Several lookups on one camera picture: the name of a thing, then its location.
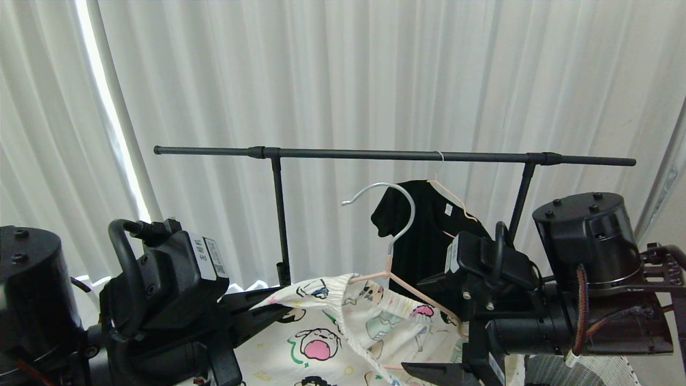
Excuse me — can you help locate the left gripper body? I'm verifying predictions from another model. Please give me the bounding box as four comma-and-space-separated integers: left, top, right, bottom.
80, 292, 244, 386

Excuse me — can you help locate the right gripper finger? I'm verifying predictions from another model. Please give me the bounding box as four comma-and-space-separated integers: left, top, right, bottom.
402, 362, 468, 386

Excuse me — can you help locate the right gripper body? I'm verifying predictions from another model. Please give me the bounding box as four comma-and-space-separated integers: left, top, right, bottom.
464, 292, 673, 386

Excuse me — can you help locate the pink clothes hanger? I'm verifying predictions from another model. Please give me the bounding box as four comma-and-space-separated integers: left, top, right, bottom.
341, 182, 468, 372
426, 152, 479, 239

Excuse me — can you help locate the cream printed garment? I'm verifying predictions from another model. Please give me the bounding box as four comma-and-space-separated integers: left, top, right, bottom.
236, 273, 528, 386

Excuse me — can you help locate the black short-sleeved shirt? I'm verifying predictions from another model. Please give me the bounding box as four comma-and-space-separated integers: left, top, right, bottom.
371, 180, 496, 322

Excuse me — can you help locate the white laundry basket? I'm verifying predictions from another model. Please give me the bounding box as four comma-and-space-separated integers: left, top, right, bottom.
523, 354, 644, 386

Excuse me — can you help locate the black clothes rack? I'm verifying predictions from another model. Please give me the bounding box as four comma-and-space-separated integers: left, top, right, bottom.
154, 145, 637, 287

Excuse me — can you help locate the white curtain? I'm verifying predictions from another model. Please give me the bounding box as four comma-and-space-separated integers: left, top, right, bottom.
0, 0, 686, 301

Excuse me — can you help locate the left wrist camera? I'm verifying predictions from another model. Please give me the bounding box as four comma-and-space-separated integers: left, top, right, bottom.
99, 219, 230, 344

